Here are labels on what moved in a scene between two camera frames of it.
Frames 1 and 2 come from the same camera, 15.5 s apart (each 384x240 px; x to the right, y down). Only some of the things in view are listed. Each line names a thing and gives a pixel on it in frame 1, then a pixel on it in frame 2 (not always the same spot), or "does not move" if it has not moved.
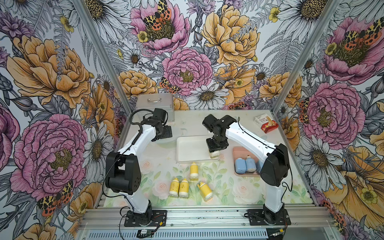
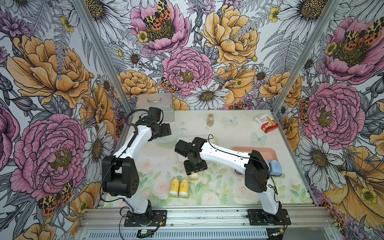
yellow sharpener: [184, 189] does not move
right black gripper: [211, 147] to [188, 169]
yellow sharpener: [194, 172] does not move
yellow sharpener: [174, 188] does not move
